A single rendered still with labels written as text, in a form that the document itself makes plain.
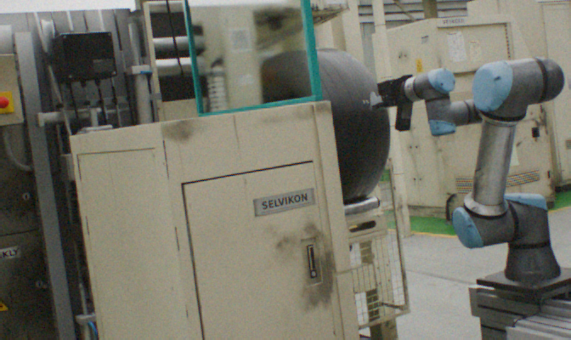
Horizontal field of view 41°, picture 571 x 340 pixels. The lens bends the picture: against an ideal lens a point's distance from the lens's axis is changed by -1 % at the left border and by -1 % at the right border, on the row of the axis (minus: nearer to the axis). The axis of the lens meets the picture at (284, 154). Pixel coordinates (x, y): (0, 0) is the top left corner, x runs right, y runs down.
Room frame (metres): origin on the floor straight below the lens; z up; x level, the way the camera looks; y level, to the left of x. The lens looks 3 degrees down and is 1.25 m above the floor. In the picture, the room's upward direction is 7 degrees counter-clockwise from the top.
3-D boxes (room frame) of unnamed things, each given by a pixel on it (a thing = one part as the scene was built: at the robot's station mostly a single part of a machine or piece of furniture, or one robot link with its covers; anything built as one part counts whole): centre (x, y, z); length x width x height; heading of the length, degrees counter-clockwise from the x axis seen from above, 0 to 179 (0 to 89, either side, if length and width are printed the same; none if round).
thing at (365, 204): (2.59, -0.16, 0.90); 0.35 x 0.05 x 0.05; 123
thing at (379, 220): (2.59, -0.15, 0.83); 0.36 x 0.09 x 0.06; 123
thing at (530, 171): (7.37, -2.05, 0.62); 0.91 x 0.58 x 1.25; 119
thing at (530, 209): (2.09, -0.64, 0.88); 0.13 x 0.12 x 0.14; 105
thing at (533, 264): (2.09, -0.64, 0.77); 0.15 x 0.15 x 0.10
